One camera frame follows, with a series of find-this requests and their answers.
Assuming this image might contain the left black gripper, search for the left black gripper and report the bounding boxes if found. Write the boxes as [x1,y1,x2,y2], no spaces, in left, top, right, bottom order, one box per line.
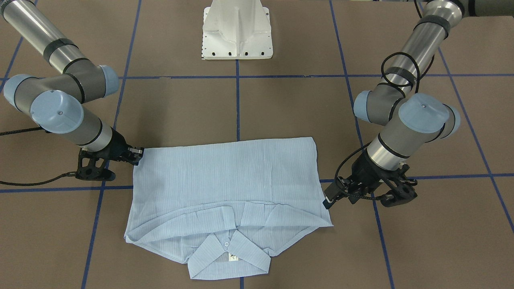
[322,152,418,209]

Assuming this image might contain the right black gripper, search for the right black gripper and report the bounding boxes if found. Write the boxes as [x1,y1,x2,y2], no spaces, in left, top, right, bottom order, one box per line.
[75,128,145,181]

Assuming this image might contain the light blue button-up shirt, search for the light blue button-up shirt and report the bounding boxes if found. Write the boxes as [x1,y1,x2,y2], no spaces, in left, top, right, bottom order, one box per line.
[124,137,332,280]

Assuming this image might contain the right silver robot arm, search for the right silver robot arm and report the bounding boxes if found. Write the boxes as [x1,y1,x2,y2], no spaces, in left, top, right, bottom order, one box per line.
[1,0,144,181]

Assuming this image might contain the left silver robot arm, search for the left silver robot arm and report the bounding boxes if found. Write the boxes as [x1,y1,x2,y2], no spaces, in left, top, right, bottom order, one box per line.
[323,0,513,209]

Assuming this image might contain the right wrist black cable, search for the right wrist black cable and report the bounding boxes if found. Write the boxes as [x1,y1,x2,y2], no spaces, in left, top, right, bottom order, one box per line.
[0,126,81,187]

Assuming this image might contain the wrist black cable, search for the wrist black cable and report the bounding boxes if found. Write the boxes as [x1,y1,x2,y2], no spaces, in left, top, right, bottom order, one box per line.
[0,126,81,187]
[334,51,420,201]

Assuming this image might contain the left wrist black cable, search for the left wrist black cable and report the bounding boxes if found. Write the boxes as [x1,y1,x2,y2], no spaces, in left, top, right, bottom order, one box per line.
[334,51,420,201]

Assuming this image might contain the white pedestal column with base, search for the white pedestal column with base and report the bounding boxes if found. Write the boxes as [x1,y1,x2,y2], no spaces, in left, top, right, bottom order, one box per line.
[202,0,273,60]

